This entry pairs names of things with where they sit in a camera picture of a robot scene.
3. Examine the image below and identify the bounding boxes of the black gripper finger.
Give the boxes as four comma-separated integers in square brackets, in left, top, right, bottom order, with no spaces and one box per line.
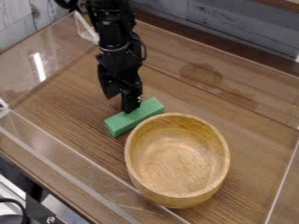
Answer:
[97,65,120,99]
[121,87,144,114]

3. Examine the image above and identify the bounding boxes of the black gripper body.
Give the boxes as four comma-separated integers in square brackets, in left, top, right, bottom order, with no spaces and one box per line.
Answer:
[94,38,147,91]

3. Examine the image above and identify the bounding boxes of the green rectangular block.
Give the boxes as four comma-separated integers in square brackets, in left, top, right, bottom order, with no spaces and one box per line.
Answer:
[104,97,164,137]

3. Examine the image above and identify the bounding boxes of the brown wooden bowl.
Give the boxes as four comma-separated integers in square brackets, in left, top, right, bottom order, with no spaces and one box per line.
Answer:
[124,113,229,209]

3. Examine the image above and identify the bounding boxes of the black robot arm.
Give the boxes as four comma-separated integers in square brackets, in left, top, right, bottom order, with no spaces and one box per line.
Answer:
[85,0,147,114]

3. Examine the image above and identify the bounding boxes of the clear acrylic tray walls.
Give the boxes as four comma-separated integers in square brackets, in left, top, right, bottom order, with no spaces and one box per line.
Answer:
[0,13,299,224]

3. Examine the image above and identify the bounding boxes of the clear acrylic corner bracket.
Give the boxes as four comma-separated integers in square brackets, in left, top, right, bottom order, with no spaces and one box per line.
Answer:
[74,11,98,45]

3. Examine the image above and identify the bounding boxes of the black metal table bracket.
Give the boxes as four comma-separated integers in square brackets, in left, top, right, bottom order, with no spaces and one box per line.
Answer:
[25,195,65,224]

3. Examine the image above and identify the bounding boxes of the black cable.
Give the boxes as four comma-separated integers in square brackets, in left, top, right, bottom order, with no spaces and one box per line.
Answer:
[0,197,29,224]

